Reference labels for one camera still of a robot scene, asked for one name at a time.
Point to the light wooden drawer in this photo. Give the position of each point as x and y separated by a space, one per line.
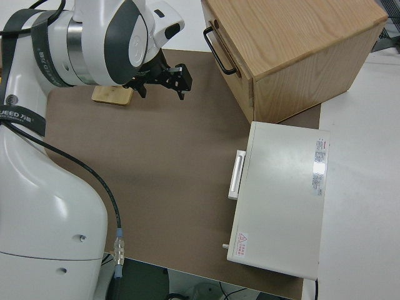
226 53

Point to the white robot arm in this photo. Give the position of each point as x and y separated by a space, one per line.
47 203

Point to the light wooden drawer cabinet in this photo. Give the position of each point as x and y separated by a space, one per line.
297 47

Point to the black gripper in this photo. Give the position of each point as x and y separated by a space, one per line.
156 73

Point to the wooden mug tree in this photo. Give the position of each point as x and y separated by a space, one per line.
111 95

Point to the dark mesh panel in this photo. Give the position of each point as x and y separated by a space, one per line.
390 34

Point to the brown table mat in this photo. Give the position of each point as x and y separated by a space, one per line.
162 162

